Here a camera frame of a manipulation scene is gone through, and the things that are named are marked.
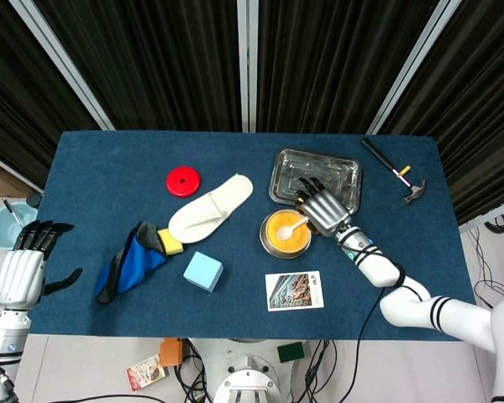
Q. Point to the blue fabric table cover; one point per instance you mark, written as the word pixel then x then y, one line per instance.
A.
pixel 109 168

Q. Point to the black pleated curtain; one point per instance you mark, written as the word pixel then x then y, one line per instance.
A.
pixel 159 63

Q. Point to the orange box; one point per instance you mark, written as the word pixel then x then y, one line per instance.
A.
pixel 171 352

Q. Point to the yellow sponge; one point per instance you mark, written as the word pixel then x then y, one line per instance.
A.
pixel 172 245

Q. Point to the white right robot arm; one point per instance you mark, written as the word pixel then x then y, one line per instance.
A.
pixel 378 268

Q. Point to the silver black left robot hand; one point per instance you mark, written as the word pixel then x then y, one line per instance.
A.
pixel 19 277

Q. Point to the blue grey cloth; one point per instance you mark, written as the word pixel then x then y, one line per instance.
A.
pixel 134 264

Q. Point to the metal bowl with yellow interior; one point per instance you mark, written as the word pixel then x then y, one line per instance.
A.
pixel 277 253

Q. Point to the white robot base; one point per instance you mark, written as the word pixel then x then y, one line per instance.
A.
pixel 243 378

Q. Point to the white slipper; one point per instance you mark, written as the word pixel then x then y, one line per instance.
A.
pixel 218 201

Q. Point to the light blue plastic basin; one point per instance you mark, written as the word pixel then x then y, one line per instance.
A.
pixel 2 228

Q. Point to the dark green box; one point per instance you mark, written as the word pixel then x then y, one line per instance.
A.
pixel 291 352

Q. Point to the dragon wall photo postcard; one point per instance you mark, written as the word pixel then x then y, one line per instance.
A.
pixel 294 291

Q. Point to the white frame post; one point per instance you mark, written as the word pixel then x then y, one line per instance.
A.
pixel 248 63
pixel 62 63
pixel 12 171
pixel 416 63
pixel 487 217

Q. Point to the white plastic spoon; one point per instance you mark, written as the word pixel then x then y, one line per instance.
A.
pixel 285 233

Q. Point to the printed snack packet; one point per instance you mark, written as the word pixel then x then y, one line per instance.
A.
pixel 145 373

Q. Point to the red round disc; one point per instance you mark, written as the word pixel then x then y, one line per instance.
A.
pixel 184 181

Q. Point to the light blue foam cube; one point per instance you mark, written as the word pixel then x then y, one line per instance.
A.
pixel 203 270

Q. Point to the metal tray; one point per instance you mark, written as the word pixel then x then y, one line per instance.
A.
pixel 336 168

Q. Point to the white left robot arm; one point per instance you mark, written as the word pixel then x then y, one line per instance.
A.
pixel 6 336

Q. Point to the beige bowl with yellow inside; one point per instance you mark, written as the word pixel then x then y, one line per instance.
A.
pixel 292 245

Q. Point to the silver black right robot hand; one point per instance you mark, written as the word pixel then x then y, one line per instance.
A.
pixel 325 210

